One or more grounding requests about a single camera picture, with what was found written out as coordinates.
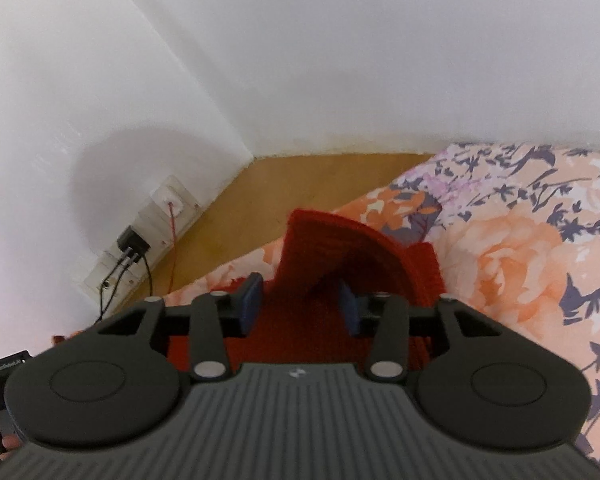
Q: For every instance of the white wall socket panel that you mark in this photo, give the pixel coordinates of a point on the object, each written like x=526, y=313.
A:
x=160, y=210

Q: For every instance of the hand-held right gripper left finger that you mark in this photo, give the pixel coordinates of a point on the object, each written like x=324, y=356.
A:
x=252, y=305

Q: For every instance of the person's left hand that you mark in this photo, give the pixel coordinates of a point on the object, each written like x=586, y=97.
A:
x=11, y=444

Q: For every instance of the floral bedsheet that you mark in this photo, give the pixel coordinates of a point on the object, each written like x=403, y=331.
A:
x=505, y=260

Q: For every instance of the red knit sweater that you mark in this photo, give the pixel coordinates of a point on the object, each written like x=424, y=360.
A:
x=320, y=250

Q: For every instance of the black charger plug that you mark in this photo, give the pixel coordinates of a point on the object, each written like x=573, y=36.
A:
x=132, y=245

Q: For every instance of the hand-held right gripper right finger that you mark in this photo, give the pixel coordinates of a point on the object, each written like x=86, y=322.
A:
x=347, y=310

